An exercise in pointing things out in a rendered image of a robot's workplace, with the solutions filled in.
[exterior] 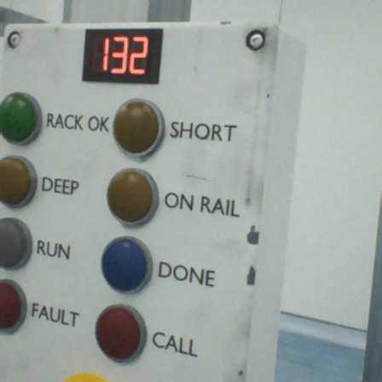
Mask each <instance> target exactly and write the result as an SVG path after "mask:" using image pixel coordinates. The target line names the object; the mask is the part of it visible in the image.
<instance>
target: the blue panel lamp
mask: <svg viewBox="0 0 382 382"><path fill-rule="evenodd" d="M102 268H103V272H104V275H105V276H106V278H107V282H108V283H109V284H110V285H111V286H112V287H114V288H116V289H118V290H120V291H125V292H128V291H132V290H134V289H136V288H137V287H139V286H140V285H141V284H142V282H143V280H144V278H145V275H146V272H147V262H146V258H145V255H144V253H143V251H142V249H141V248H140V247H139V246H138V245H137V244H136V243H135V242H134V241H132V240H127V239H122V240H116V241H114V243H112V244H111V245H110V247H108V249H107V250H106V252H105V254H104V257H103V261H102Z"/></svg>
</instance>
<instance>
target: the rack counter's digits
mask: <svg viewBox="0 0 382 382"><path fill-rule="evenodd" d="M150 36H151V35H137V36H92V43H91V53H90V58H91V64H90V73H95V74H124V75H148V57H149V46H150Z"/></svg>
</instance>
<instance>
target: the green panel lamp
mask: <svg viewBox="0 0 382 382"><path fill-rule="evenodd" d="M34 125H35V111H34V108H33V105H32V103H31V102H30V101H29V100H28V99H27V98H26V97H25V96H23V95H12V96H11V97H9V98H7V99H6V100H5V101H4V102H3V103H2V105H1V106H0V131H1V133H2V134H3V135H4V136H5V137H6V138H7V139H9V140H10V141H12V142H20V141H23V140H24V139H26V138H27V137H28V136H29V135H31V133H32V130H33V127H34Z"/></svg>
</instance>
